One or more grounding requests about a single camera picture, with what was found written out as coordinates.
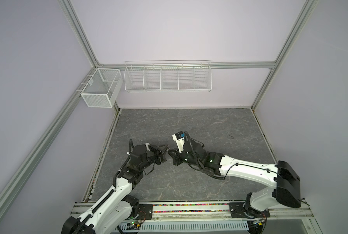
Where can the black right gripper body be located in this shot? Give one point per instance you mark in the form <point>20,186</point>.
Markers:
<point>180,158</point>

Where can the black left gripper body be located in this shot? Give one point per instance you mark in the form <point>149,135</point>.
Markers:
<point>158,151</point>

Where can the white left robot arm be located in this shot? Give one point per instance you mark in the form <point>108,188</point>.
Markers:
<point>115,187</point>

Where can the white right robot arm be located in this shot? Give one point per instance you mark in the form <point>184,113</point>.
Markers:
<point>282,183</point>

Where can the white mesh box basket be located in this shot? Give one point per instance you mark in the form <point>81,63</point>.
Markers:
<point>102,88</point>

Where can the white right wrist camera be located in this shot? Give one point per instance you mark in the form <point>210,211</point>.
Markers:
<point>180,139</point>

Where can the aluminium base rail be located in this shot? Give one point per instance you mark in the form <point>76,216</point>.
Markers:
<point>187,217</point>

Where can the long white wire basket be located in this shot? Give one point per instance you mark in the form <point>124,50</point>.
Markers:
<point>168,76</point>

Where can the aluminium frame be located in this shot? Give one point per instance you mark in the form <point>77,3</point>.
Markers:
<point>20,178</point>

